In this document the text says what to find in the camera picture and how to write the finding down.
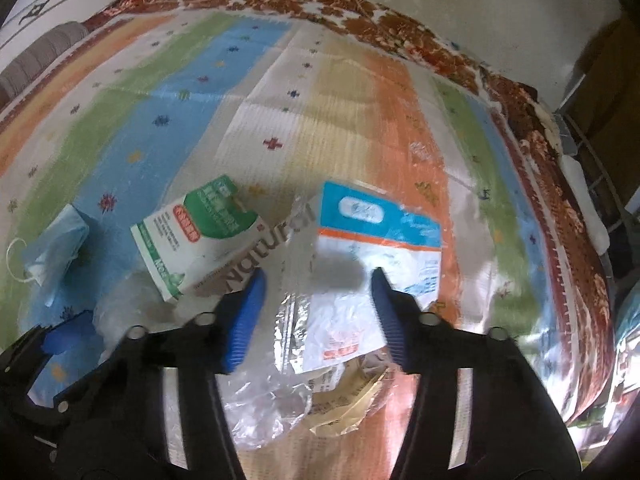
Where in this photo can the grey ribbed pillow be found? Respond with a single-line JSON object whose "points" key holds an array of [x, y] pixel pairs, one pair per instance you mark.
{"points": [[40, 60]]}

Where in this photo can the blue face mask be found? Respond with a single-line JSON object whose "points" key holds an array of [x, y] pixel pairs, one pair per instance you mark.
{"points": [[55, 245]]}

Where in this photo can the striped colourful mat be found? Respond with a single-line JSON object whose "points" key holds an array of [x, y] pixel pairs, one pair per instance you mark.
{"points": [[325, 110]]}

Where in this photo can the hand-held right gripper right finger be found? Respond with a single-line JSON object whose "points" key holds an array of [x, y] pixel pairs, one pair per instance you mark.
{"points": [[387, 315]]}

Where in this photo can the cream paper wrapper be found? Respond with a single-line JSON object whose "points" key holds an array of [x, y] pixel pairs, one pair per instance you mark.
{"points": [[340, 405]]}

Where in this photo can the white cloth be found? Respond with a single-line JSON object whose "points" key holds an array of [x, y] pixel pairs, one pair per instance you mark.
{"points": [[585, 205]]}

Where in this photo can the blue and white packet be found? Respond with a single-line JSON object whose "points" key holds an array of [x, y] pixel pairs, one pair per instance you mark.
{"points": [[370, 220]]}

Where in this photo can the metal rack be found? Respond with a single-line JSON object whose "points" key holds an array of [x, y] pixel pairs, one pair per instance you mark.
{"points": [[590, 150]]}

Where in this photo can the floral brown blanket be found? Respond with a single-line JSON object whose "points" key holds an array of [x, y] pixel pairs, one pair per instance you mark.
{"points": [[550, 160]]}

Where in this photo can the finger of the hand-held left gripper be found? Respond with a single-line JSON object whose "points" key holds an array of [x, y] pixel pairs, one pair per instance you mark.
{"points": [[65, 332], [75, 390]]}

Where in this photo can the clear plastic bag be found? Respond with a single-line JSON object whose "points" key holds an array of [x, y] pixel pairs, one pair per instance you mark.
{"points": [[265, 410]]}

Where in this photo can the green and white box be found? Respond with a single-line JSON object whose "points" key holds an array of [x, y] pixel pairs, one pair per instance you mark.
{"points": [[200, 230]]}

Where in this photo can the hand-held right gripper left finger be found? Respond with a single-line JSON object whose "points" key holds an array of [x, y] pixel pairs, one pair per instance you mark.
{"points": [[245, 320]]}

